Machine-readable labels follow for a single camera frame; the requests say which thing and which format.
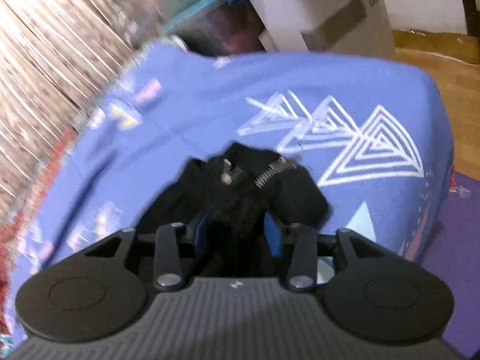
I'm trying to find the blue patterned bedsheet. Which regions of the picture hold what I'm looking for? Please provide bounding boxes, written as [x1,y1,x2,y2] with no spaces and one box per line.
[4,42,453,347]

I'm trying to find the clear teal-rimmed storage bin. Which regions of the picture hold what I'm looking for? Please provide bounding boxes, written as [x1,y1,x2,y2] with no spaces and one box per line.
[112,0,264,56]

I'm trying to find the black pants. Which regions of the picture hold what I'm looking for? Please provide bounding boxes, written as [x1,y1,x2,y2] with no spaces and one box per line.
[136,142,329,277]

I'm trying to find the white cardboard box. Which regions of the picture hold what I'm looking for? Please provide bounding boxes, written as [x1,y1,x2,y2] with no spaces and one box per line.
[250,0,395,59]

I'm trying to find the leaf patterned curtain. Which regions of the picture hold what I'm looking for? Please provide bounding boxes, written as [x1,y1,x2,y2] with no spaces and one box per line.
[1,0,155,216]

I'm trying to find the red floral quilt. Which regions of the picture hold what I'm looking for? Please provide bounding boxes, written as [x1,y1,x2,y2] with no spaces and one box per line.
[1,128,86,358]

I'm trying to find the purple mat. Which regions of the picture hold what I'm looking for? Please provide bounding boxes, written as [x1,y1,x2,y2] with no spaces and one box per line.
[421,173,479,358]

